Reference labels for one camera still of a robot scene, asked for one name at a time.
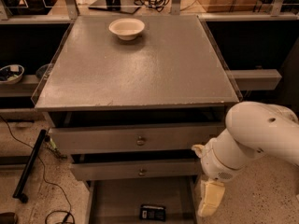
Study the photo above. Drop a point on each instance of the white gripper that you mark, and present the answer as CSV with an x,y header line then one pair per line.
x,y
215,164

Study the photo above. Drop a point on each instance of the dark rxbar blueberry packet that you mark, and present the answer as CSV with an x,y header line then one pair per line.
x,y
152,212

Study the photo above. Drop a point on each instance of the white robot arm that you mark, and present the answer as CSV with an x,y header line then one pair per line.
x,y
252,130

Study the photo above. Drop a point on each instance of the top grey drawer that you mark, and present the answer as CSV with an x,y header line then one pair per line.
x,y
133,138

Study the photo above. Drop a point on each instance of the grey drawer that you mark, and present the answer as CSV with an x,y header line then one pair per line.
x,y
133,138
135,169
120,201

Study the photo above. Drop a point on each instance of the bottom grey drawer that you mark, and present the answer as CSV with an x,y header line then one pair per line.
x,y
120,201

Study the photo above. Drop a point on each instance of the middle grey drawer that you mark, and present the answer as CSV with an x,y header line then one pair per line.
x,y
135,169

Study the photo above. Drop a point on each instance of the grey drawer cabinet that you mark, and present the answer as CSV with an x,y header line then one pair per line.
x,y
171,73

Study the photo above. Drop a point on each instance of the white bowl on counter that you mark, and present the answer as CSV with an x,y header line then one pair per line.
x,y
127,29

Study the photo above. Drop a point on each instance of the black bar on floor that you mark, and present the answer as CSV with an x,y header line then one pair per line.
x,y
18,193

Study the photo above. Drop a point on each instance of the black monitor stand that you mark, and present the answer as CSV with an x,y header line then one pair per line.
x,y
121,6

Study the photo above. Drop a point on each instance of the dark bowl on shelf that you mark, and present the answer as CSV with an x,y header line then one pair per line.
x,y
43,72

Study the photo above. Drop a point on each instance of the white bowl with items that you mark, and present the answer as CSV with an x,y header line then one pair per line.
x,y
11,74

